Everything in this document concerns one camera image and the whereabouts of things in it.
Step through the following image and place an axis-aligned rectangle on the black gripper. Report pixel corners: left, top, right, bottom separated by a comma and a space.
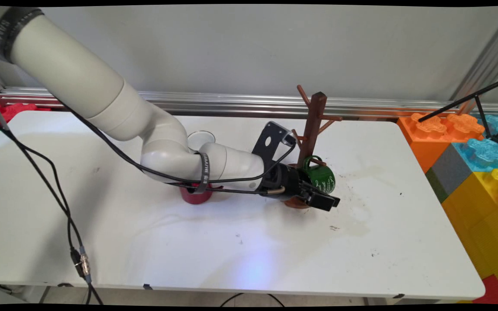
259, 166, 341, 213

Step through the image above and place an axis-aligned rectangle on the green enamel mug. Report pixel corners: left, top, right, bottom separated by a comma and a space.
299, 155, 336, 195

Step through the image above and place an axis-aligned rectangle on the brown wooden mug tree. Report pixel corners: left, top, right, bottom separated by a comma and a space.
284, 85, 344, 209

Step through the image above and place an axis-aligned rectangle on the orange toy block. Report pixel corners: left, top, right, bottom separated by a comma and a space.
397, 113, 485, 173

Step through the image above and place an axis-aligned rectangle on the dark green toy block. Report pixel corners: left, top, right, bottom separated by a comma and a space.
425, 169, 448, 203

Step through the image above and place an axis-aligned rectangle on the red enamel mug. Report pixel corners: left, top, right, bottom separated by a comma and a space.
179, 184, 223, 205

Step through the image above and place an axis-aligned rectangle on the grey toy block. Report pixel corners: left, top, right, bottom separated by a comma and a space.
430, 145, 474, 197

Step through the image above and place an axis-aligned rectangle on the yellow toy block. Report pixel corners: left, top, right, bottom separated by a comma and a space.
441, 168, 498, 303

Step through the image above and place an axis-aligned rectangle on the black tripod stand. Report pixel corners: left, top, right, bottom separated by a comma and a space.
418, 76, 498, 147

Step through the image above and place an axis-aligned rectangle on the light blue translucent toy block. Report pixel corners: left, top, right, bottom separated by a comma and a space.
451, 114, 498, 173

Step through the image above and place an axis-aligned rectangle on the large red toy block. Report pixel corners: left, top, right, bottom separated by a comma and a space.
473, 274, 498, 305

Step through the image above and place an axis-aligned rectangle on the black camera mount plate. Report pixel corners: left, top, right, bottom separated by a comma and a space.
252, 121, 297, 173

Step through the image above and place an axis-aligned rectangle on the black velcro strap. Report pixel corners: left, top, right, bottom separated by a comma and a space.
0, 7, 45, 62
194, 152, 211, 194

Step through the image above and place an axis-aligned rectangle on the black cable loop under table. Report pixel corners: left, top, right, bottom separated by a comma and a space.
220, 292, 285, 307

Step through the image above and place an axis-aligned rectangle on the aluminium rail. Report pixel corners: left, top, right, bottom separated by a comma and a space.
0, 86, 498, 119

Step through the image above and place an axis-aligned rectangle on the aluminium diagonal post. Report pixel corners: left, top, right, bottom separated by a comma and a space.
450, 8, 498, 104

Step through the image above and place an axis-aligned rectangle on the black cable with metal connectors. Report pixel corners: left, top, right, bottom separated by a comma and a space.
0, 93, 285, 305

